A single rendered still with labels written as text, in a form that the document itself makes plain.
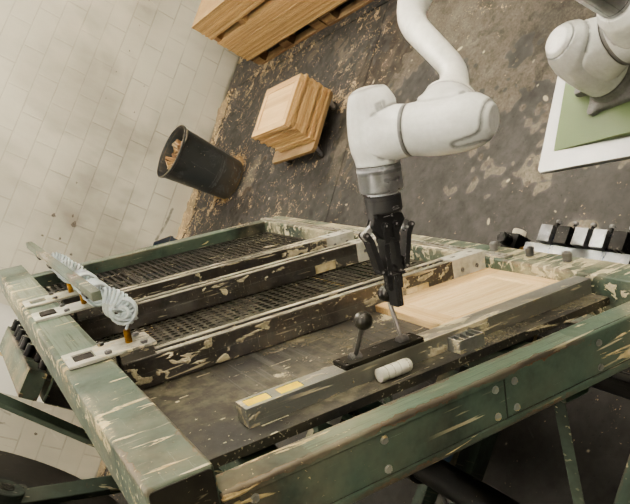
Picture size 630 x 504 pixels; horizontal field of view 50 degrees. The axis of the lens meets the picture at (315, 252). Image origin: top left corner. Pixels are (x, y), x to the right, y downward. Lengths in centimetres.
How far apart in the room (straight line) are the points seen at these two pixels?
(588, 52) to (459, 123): 85
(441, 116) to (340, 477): 64
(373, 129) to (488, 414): 56
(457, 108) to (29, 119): 585
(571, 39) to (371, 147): 88
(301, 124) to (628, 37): 327
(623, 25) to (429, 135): 82
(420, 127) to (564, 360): 52
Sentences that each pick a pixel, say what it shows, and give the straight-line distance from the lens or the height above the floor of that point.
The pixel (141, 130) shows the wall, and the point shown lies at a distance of 710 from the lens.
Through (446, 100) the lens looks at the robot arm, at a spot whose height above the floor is 160.
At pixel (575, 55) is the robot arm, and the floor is 101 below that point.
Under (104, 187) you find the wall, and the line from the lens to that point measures 688.
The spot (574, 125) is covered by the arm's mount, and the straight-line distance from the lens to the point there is 227.
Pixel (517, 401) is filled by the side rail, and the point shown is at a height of 130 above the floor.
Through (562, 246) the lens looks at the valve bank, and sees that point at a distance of 211.
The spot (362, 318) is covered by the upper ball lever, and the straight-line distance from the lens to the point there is 130.
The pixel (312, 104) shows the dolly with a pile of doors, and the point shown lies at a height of 24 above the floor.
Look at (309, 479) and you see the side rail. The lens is 107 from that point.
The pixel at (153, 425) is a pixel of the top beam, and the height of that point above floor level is 187.
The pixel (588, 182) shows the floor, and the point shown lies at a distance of 318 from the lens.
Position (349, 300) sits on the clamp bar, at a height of 131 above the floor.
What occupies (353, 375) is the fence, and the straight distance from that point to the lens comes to 136.
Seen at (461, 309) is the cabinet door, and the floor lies 113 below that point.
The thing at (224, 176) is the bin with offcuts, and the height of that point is 16.
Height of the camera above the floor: 230
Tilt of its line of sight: 30 degrees down
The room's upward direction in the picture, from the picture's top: 66 degrees counter-clockwise
